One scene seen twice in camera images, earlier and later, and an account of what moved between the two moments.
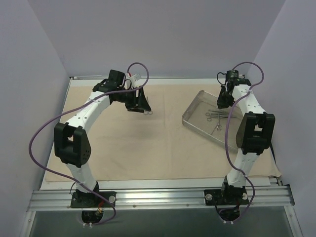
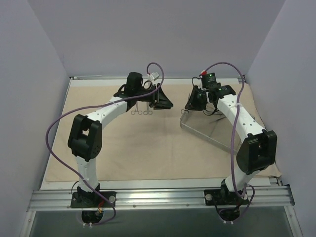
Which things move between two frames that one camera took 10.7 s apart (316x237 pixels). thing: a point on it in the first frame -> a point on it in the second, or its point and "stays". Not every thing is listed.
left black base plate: [80, 200] stays
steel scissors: [147, 112] stays
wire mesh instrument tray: [204, 117] stays
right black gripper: [223, 97] -> [197, 96]
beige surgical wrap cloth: [151, 130] stays
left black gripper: [136, 101] -> [156, 96]
